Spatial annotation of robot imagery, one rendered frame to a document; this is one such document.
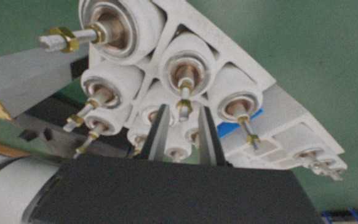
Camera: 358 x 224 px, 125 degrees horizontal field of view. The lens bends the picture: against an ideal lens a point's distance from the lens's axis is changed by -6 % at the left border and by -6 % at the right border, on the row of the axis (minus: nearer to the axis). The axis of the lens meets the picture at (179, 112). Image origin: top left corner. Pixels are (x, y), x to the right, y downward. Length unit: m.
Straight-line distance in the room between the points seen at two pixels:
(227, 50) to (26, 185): 0.59
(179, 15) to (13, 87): 0.32
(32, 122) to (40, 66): 0.39
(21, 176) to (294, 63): 0.91
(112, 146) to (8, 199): 0.30
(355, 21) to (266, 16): 0.26
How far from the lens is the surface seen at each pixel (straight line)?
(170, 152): 0.37
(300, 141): 0.47
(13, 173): 0.53
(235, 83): 0.22
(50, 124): 0.70
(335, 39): 0.63
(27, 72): 0.36
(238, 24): 0.44
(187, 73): 0.16
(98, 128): 0.33
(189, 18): 0.24
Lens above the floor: 0.42
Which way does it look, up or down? 48 degrees down
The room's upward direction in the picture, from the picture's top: 173 degrees counter-clockwise
